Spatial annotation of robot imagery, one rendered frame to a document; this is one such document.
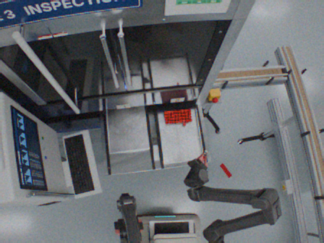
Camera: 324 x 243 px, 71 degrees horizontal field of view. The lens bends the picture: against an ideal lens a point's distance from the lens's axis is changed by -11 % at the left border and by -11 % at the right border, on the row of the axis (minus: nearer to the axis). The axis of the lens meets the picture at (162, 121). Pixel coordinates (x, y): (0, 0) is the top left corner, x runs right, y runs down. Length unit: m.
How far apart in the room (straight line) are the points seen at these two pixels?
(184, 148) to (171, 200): 0.95
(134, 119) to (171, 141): 0.28
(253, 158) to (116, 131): 1.56
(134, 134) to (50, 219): 1.42
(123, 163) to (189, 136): 0.47
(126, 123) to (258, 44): 2.13
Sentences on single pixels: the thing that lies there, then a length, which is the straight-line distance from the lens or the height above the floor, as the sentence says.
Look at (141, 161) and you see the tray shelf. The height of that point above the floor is 0.88.
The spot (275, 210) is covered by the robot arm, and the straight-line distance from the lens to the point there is 1.06.
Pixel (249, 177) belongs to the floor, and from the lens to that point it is 2.72.
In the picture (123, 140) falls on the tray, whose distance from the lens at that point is 1.70.
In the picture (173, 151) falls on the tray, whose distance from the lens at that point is 1.68.
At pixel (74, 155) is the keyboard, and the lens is 1.80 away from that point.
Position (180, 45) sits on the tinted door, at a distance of 1.09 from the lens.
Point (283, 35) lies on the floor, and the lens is 3.59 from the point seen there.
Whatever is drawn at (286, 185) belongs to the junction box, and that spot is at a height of 0.54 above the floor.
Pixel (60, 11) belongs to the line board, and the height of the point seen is 1.93.
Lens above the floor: 2.53
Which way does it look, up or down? 73 degrees down
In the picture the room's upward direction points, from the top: 7 degrees clockwise
